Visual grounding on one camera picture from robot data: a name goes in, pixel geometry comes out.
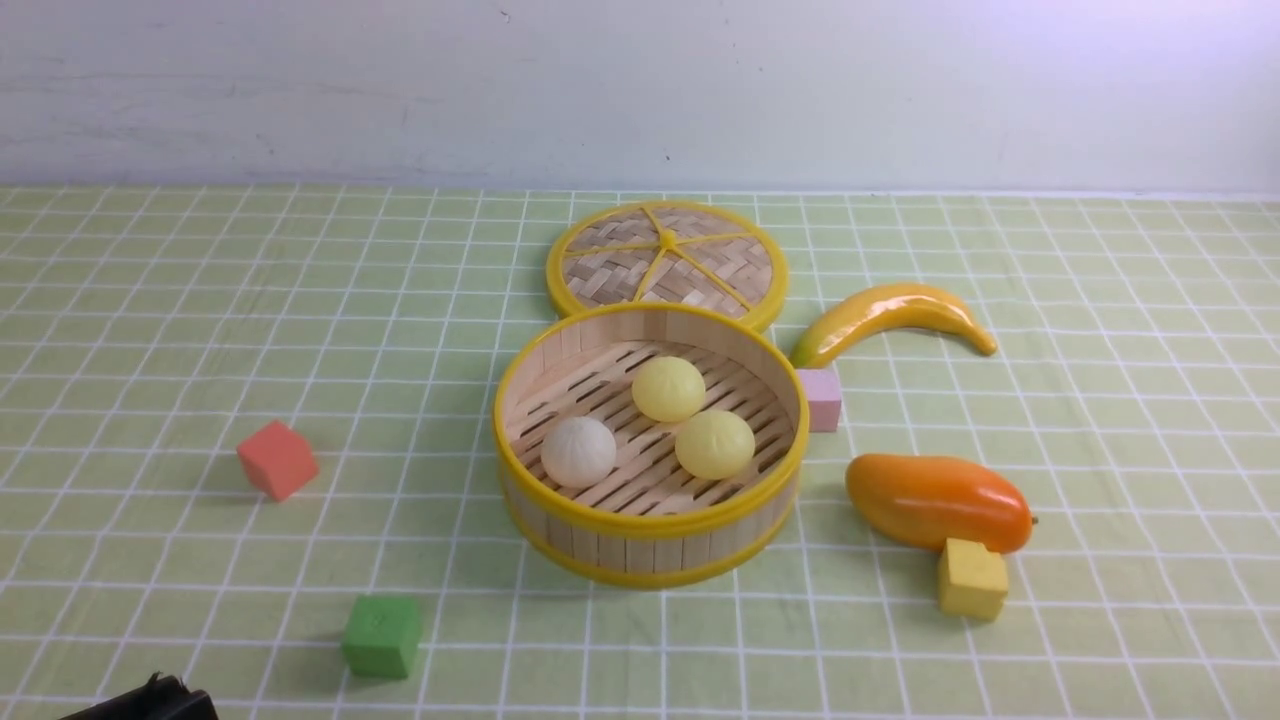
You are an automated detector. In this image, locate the yellow bun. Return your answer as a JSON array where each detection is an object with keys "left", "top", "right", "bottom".
[
  {"left": 631, "top": 356, "right": 707, "bottom": 423},
  {"left": 675, "top": 409, "right": 756, "bottom": 480}
]

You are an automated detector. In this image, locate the white toy bun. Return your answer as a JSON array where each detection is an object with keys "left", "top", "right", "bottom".
[{"left": 540, "top": 416, "right": 618, "bottom": 489}]

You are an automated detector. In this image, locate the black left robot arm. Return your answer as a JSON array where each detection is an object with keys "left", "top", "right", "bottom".
[{"left": 64, "top": 673, "right": 219, "bottom": 720}]

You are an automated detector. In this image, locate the woven bamboo steamer lid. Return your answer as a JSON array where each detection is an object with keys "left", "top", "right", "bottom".
[{"left": 545, "top": 200, "right": 788, "bottom": 332}]

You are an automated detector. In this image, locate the bamboo steamer tray yellow rim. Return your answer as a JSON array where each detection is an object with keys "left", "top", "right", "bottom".
[{"left": 492, "top": 304, "right": 810, "bottom": 588}]

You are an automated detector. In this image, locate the pink wooden cube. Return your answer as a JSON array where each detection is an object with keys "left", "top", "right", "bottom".
[{"left": 796, "top": 366, "right": 844, "bottom": 433}]

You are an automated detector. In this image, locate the yellow toy banana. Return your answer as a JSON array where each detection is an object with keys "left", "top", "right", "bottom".
[{"left": 788, "top": 282, "right": 998, "bottom": 368}]

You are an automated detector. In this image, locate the orange toy mango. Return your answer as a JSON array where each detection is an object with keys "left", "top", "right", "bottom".
[{"left": 845, "top": 454, "right": 1037, "bottom": 553}]

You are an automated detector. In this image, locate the red wooden cube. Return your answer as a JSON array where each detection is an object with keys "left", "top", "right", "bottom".
[{"left": 236, "top": 420, "right": 320, "bottom": 502}]

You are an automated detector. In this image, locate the green wooden cube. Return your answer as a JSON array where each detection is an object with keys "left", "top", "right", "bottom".
[{"left": 340, "top": 594, "right": 422, "bottom": 680}]

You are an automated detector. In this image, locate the yellow wooden cube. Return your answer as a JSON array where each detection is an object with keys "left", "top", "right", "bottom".
[{"left": 937, "top": 538, "right": 1009, "bottom": 621}]

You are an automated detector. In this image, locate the green checked tablecloth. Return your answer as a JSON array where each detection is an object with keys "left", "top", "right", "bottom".
[{"left": 1, "top": 186, "right": 1279, "bottom": 719}]

